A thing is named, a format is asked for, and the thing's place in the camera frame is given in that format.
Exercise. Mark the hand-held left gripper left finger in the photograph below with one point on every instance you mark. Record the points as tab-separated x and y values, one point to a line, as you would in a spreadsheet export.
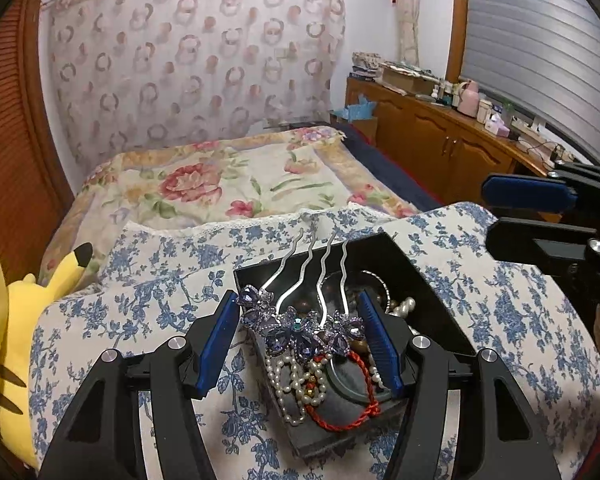
215	345

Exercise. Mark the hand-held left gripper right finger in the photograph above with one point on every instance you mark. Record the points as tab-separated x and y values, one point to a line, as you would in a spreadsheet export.
380	345

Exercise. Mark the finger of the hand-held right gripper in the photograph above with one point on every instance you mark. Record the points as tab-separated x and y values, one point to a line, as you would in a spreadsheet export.
530	242
525	192

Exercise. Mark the round dark bangle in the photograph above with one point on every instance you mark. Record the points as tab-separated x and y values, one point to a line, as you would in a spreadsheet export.
341	382

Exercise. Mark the black jewelry box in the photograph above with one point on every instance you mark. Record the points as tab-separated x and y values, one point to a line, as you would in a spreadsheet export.
430	305

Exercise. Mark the purple gem hair comb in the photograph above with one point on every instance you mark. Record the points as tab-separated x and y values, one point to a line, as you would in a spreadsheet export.
300	332

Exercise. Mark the white power strip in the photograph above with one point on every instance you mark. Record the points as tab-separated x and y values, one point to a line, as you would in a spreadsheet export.
527	127

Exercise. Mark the pink tissue box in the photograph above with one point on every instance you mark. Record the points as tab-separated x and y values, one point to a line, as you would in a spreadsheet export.
497	125

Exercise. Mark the blue floral cloth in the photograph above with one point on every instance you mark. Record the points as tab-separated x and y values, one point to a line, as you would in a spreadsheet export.
505	320

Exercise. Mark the wooden cabinet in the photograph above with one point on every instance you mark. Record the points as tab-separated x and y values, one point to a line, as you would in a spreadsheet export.
430	145

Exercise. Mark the pink thermos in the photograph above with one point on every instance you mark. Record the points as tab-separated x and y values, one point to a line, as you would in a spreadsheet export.
470	99

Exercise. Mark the navy bed sheet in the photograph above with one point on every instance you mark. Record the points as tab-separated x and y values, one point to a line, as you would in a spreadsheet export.
390	170

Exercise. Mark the grey window blind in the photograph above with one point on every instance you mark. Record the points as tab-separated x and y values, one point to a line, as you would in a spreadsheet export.
540	35

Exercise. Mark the cardboard box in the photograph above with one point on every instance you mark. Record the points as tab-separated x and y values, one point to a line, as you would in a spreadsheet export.
405	80

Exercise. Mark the pink floral blanket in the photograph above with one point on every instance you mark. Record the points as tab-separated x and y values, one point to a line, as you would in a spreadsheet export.
220	180

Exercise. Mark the box with blue paper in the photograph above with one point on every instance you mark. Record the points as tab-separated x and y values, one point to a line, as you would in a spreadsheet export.
357	120

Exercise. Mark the yellow plush toy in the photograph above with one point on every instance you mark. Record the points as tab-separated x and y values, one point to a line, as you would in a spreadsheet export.
10	340

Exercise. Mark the lace window curtain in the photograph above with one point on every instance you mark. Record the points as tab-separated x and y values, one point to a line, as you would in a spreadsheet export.
405	15

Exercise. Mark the circle patterned curtain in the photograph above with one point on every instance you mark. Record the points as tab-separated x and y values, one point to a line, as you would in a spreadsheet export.
190	60

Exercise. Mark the wooden louvered wardrobe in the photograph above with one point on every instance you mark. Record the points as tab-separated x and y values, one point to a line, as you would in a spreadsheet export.
15	135

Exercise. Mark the wooden window frame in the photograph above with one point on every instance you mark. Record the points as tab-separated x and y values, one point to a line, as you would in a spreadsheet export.
458	25

